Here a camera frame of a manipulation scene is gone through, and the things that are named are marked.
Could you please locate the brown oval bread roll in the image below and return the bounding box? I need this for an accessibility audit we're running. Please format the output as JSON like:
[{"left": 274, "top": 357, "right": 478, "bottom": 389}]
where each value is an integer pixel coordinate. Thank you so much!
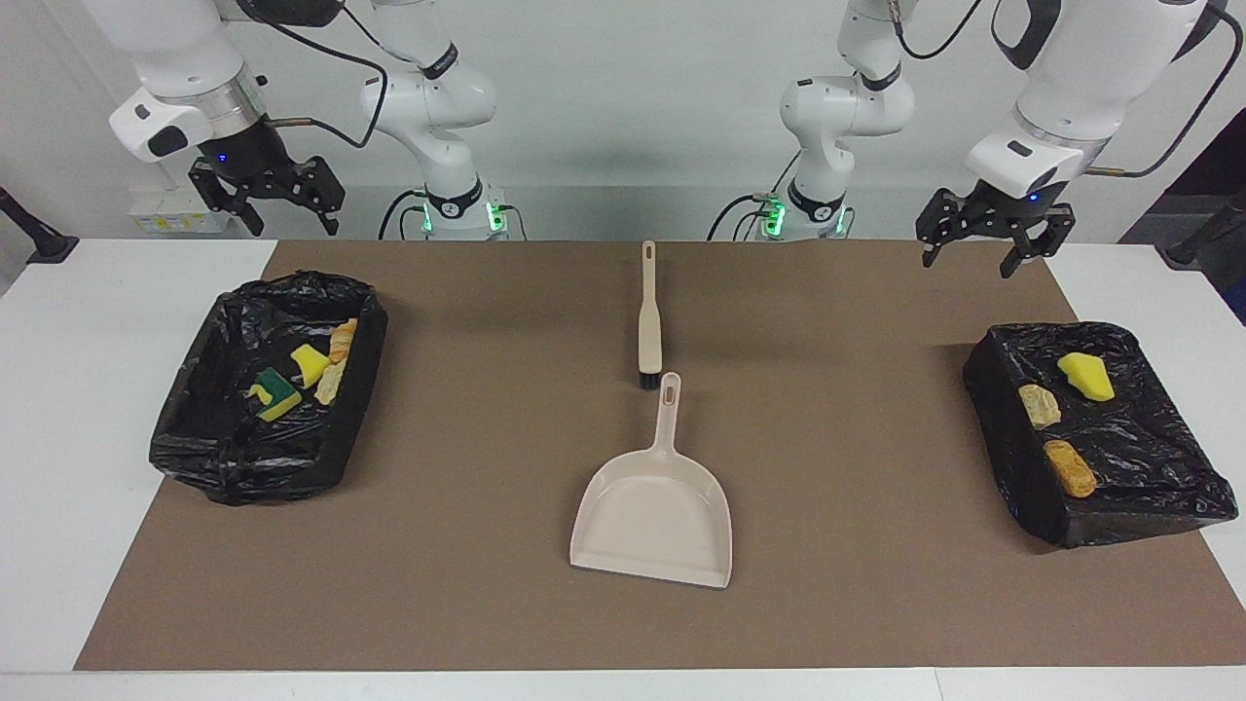
[{"left": 1044, "top": 439, "right": 1099, "bottom": 499}]

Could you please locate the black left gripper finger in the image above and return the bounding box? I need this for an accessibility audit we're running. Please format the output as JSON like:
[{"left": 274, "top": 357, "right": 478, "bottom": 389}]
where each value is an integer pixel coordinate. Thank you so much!
[
  {"left": 915, "top": 188, "right": 970, "bottom": 269},
  {"left": 999, "top": 204, "right": 1078, "bottom": 280}
]

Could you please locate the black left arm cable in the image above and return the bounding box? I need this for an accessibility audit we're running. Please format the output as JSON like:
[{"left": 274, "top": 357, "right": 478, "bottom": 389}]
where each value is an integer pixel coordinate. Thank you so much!
[{"left": 894, "top": 0, "right": 1246, "bottom": 179}]

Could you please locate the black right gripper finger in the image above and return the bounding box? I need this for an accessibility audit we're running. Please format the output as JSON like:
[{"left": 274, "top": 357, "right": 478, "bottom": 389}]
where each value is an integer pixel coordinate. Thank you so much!
[
  {"left": 295, "top": 156, "right": 348, "bottom": 237},
  {"left": 189, "top": 159, "right": 266, "bottom": 238}
]

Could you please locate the black clamp stand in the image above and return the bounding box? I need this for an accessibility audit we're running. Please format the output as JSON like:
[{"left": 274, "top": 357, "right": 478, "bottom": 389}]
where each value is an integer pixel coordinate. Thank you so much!
[
  {"left": 1155, "top": 190, "right": 1246, "bottom": 269},
  {"left": 0, "top": 185, "right": 81, "bottom": 266}
]

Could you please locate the brown table mat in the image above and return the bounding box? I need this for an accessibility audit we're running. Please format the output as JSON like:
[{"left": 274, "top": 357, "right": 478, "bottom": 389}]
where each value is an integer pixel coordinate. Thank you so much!
[{"left": 73, "top": 240, "right": 1246, "bottom": 671}]

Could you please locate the black base cable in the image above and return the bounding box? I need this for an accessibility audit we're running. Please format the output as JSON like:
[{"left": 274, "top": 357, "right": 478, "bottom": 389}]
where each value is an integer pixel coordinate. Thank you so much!
[
  {"left": 378, "top": 189, "right": 431, "bottom": 241},
  {"left": 707, "top": 151, "right": 804, "bottom": 241}
]

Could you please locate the pale torn bread piece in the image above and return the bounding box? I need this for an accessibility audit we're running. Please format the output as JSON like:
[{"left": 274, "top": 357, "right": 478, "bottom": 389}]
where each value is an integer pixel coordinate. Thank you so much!
[{"left": 312, "top": 360, "right": 349, "bottom": 408}]

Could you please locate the small striped croissant piece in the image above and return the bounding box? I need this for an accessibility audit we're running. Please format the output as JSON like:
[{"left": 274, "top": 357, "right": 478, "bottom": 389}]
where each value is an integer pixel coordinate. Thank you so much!
[{"left": 1018, "top": 384, "right": 1063, "bottom": 430}]

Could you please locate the black bag-lined bin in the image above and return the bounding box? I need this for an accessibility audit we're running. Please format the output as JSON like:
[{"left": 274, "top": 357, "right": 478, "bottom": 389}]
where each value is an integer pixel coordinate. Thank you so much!
[
  {"left": 148, "top": 271, "right": 389, "bottom": 505},
  {"left": 963, "top": 321, "right": 1240, "bottom": 549}
]

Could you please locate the beige plastic dustpan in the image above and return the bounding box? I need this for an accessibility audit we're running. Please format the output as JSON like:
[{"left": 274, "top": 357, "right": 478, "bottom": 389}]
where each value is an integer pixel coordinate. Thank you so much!
[{"left": 569, "top": 372, "right": 733, "bottom": 589}]

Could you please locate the black left base cable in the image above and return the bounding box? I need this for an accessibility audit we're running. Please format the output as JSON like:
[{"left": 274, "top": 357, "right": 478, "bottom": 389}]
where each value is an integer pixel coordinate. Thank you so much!
[{"left": 707, "top": 151, "right": 804, "bottom": 241}]

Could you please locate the beige hand brush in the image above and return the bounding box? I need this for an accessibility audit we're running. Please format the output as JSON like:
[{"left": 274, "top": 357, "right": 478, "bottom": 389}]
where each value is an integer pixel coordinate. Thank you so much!
[{"left": 637, "top": 240, "right": 664, "bottom": 390}]

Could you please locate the yellow green sponge piece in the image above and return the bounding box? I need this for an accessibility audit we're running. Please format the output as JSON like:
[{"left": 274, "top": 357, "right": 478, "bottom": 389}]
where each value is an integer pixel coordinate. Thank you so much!
[
  {"left": 247, "top": 366, "right": 304, "bottom": 424},
  {"left": 290, "top": 344, "right": 333, "bottom": 389},
  {"left": 1057, "top": 352, "right": 1117, "bottom": 403}
]

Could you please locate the black right base cable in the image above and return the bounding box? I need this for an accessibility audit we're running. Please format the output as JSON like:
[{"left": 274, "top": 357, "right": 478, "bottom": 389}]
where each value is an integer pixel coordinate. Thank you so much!
[{"left": 378, "top": 189, "right": 431, "bottom": 241}]

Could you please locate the white wall socket box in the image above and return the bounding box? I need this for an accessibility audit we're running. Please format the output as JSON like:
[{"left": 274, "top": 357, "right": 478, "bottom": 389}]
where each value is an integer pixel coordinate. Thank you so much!
[{"left": 128, "top": 187, "right": 235, "bottom": 235}]

